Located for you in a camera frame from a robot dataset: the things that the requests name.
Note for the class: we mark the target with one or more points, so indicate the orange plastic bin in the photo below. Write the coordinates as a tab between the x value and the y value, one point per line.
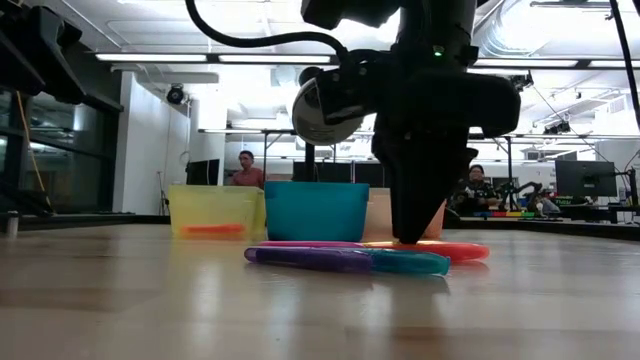
380	215

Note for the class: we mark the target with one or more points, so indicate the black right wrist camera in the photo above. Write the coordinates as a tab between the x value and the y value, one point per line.
345	95

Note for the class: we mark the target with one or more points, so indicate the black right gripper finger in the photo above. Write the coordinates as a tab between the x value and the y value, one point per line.
420	195

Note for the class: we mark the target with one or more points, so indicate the small black monitor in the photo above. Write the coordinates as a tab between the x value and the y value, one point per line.
202	172

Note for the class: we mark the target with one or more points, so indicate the small metal cylinder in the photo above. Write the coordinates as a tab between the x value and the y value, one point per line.
12	225

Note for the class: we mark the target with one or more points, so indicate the round black ceiling camera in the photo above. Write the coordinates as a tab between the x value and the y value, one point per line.
175	95

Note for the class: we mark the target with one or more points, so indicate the colourful block row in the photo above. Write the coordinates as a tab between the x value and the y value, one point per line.
505	214

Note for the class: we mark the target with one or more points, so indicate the pink slim highlighter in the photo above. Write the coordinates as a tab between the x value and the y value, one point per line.
310	244

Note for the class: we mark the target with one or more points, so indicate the black aluminium table frame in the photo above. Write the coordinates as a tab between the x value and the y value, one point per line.
90	219

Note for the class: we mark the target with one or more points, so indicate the teal plastic bin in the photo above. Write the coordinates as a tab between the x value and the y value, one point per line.
315	212

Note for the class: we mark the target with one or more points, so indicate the yellow plastic bin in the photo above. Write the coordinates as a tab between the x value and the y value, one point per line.
215	205

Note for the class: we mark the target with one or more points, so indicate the purple translucent pen highlighter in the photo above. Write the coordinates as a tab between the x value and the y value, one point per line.
305	260

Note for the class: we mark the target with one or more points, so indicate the person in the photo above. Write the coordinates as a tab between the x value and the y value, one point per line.
477	192
545	205
247	175

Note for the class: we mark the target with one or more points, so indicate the black background workstation frame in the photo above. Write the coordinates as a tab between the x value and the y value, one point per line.
240	131
509	160

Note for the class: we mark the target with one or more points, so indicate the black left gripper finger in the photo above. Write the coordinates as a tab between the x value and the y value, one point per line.
55	55

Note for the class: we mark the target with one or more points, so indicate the orange translucent pen highlighter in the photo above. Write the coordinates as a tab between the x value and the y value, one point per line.
465	251

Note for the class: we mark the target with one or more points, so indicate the large black monitor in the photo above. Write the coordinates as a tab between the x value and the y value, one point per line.
585	177

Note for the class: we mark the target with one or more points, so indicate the long ceiling light bar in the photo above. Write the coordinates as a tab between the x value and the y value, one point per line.
155	57

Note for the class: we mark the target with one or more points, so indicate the black partition panels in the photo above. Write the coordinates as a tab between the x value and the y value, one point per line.
340	172

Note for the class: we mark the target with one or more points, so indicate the thin yellow pole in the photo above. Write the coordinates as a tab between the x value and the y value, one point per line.
41	175

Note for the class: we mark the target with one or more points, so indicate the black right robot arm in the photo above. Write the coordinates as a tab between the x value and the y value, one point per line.
435	30

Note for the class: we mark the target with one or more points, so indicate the teal translucent pen highlighter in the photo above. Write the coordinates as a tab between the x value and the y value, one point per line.
410	262

